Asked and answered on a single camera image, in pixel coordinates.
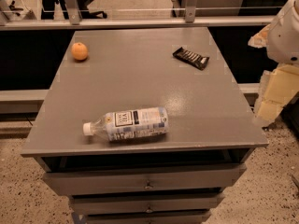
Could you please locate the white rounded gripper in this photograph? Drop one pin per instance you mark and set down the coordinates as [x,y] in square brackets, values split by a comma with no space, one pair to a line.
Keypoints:
[284,42]

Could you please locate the clear tea bottle blue label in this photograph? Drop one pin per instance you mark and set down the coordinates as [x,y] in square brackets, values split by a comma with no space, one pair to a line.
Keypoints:
[129,124]

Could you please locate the black snack bar wrapper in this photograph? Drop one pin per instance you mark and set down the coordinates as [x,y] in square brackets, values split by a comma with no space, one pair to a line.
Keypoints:
[194,59]

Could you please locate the grey drawer cabinet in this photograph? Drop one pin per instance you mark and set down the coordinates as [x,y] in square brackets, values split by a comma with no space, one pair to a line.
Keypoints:
[174,178]

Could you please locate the orange fruit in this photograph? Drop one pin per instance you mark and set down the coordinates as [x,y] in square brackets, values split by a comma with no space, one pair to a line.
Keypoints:
[79,51]

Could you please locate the metal railing frame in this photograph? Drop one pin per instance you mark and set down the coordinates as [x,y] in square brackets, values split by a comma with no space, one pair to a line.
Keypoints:
[66,14]

